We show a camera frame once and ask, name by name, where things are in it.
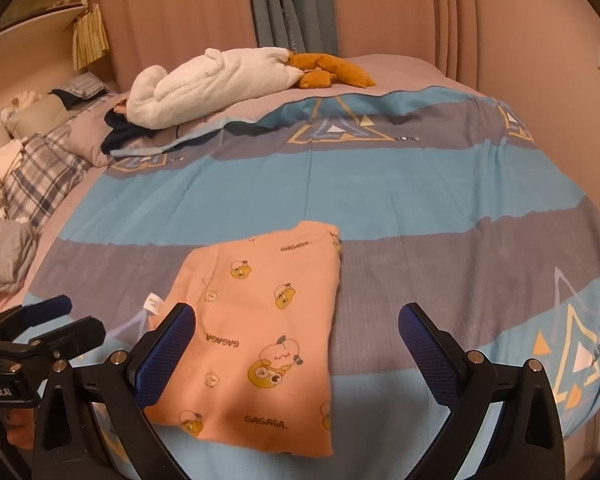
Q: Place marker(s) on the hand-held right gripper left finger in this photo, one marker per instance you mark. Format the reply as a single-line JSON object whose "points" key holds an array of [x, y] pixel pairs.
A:
{"points": [[167, 350]]}

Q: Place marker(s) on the dark navy garment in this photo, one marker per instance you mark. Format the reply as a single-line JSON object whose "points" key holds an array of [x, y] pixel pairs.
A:
{"points": [[125, 135]]}

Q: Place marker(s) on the beige headboard cushion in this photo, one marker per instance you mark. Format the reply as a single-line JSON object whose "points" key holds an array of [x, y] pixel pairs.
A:
{"points": [[37, 115]]}

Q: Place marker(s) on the pink curtain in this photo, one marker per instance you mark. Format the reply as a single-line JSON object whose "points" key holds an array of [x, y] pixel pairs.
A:
{"points": [[180, 20], [380, 10]]}

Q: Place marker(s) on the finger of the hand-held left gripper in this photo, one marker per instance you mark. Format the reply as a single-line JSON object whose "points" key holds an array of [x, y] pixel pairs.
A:
{"points": [[70, 335], [47, 310]]}

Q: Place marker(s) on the cream cloth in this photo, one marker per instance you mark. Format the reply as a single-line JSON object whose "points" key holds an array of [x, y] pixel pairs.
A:
{"points": [[5, 157]]}

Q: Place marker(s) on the pink cartoon print baby romper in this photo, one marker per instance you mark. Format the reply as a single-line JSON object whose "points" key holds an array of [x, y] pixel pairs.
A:
{"points": [[260, 320]]}

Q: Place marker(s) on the striped cushion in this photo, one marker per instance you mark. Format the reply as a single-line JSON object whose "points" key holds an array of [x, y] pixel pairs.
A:
{"points": [[87, 85]]}

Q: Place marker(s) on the blue curtain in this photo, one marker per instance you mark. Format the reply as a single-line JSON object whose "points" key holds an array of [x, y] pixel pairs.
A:
{"points": [[290, 5]]}

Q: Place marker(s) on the plaid pillow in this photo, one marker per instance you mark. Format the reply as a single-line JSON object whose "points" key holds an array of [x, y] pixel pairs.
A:
{"points": [[45, 170]]}

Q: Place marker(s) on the blue grey striped duvet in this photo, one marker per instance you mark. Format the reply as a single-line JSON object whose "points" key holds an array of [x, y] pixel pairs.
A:
{"points": [[380, 200]]}

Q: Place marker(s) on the mauve pillow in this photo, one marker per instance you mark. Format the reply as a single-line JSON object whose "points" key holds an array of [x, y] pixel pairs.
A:
{"points": [[92, 130]]}

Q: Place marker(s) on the mauve bed sheet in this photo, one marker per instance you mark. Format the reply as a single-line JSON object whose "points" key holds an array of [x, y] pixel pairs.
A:
{"points": [[405, 67]]}

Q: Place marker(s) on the dark cloth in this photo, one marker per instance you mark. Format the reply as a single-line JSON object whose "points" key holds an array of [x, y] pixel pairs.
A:
{"points": [[64, 100]]}

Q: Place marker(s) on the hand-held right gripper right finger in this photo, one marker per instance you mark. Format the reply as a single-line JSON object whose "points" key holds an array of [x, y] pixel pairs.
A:
{"points": [[427, 355]]}

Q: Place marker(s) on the person's left hand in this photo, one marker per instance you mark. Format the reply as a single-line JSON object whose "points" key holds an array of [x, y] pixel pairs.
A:
{"points": [[21, 427]]}

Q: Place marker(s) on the grey crumpled cloth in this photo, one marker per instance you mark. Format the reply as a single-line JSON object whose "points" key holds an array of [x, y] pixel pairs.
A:
{"points": [[5, 250]]}

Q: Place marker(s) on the white goose plush toy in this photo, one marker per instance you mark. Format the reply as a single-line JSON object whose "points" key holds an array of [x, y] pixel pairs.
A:
{"points": [[205, 85]]}

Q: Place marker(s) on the yellow pleated cloth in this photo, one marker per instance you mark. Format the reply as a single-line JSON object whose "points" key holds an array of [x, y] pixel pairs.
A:
{"points": [[91, 40]]}

